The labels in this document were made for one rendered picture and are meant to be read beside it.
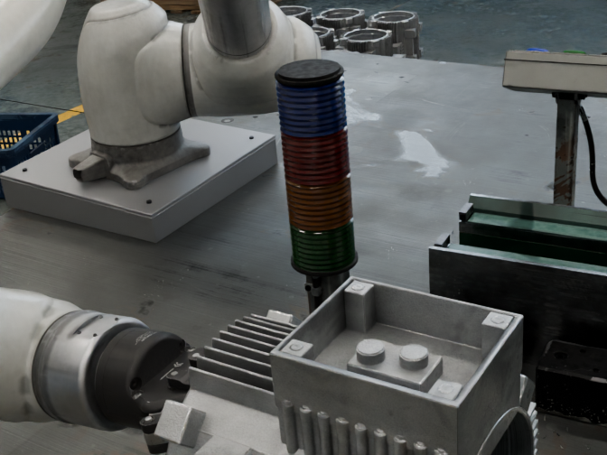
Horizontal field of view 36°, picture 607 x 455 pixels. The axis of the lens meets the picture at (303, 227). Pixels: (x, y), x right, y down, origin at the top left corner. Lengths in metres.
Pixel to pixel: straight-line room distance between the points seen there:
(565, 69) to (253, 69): 0.46
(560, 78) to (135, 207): 0.66
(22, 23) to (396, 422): 0.52
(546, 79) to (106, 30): 0.67
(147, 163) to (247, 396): 1.00
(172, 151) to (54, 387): 0.91
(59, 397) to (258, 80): 0.82
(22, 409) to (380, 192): 0.92
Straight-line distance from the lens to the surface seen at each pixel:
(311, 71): 0.81
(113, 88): 1.53
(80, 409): 0.73
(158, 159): 1.58
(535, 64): 1.32
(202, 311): 1.28
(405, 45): 3.62
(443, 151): 1.73
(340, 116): 0.82
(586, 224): 1.20
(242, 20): 1.34
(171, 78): 1.52
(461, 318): 0.60
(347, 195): 0.85
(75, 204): 1.58
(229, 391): 0.62
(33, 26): 0.90
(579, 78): 1.31
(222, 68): 1.45
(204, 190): 1.55
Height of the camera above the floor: 1.46
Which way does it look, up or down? 26 degrees down
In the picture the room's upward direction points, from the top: 5 degrees counter-clockwise
